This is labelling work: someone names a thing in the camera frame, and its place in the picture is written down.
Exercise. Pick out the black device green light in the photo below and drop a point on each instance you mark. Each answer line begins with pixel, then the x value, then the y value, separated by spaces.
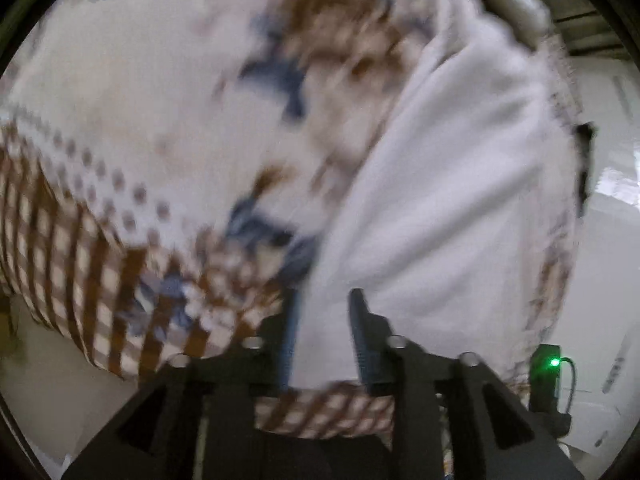
pixel 544 389

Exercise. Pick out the white knit garment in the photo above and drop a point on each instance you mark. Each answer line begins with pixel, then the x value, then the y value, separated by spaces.
pixel 461 226

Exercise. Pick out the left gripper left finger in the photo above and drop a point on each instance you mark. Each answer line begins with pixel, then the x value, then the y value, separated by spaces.
pixel 196 419

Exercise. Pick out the floral bed blanket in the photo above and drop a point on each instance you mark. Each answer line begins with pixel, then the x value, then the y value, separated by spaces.
pixel 89 63

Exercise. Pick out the brown checkered bed sheet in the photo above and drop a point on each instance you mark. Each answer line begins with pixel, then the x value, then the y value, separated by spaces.
pixel 139 243

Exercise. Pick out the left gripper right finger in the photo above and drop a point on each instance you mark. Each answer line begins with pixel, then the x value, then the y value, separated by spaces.
pixel 457 407

